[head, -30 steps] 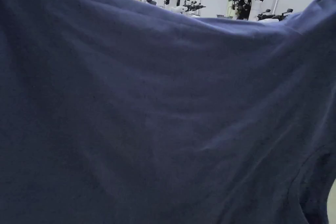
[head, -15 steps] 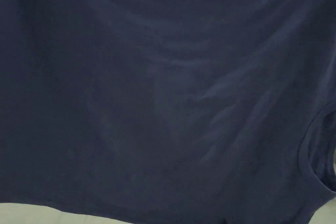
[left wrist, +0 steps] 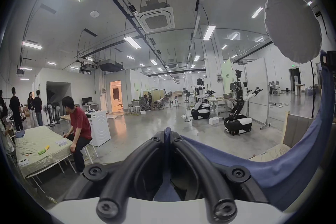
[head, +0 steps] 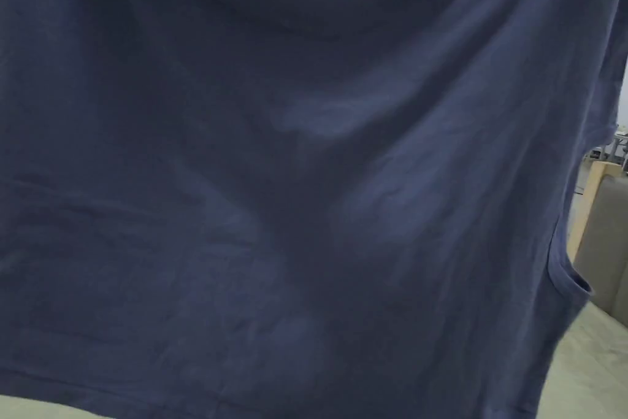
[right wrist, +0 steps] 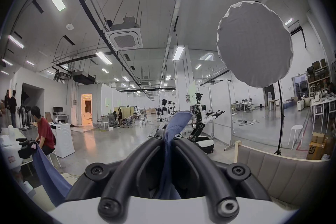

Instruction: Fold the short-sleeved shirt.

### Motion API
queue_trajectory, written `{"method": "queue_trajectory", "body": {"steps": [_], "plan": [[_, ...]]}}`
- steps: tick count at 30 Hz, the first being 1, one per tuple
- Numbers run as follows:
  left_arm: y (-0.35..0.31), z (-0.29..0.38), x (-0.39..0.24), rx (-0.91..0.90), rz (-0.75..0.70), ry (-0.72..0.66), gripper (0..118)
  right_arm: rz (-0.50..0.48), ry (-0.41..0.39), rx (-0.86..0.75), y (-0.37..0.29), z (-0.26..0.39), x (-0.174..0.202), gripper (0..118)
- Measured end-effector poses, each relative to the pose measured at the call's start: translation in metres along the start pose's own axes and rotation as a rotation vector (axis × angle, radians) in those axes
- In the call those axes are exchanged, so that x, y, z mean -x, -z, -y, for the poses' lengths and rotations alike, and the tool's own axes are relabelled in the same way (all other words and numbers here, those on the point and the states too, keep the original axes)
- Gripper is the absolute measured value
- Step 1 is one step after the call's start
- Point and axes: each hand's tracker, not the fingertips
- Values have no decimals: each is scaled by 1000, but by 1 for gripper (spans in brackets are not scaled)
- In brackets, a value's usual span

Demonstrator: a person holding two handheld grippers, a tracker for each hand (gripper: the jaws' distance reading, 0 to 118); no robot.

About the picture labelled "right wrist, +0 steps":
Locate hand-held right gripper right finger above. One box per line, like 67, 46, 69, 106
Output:
168, 137, 272, 221

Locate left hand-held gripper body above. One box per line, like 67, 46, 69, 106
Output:
0, 125, 35, 174

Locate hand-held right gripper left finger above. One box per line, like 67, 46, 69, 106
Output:
65, 136, 169, 222

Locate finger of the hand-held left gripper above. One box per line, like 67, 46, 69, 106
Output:
17, 139, 39, 160

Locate dark blue garment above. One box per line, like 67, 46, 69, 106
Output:
31, 110, 194, 207

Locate white washing machine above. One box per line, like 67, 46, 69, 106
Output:
49, 123, 75, 158

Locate group of people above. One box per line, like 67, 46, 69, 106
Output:
112, 109, 137, 128
4, 89, 18, 129

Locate bed with beige sheet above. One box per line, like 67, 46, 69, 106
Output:
25, 173, 80, 208

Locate desk with black monitor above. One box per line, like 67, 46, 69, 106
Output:
52, 106, 71, 124

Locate white and black humanoid robot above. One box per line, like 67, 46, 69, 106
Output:
187, 92, 226, 154
157, 98, 174, 124

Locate white round stool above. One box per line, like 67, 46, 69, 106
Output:
288, 124, 304, 150

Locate small white table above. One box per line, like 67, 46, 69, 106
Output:
268, 98, 280, 111

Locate brown cardboard carton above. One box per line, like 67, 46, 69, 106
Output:
307, 132, 329, 160

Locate white high table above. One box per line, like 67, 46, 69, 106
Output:
310, 96, 336, 135

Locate round softbox lamp on stand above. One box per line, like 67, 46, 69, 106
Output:
216, 1, 293, 156

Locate storage shelf with cartons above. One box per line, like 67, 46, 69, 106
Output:
306, 58, 336, 103

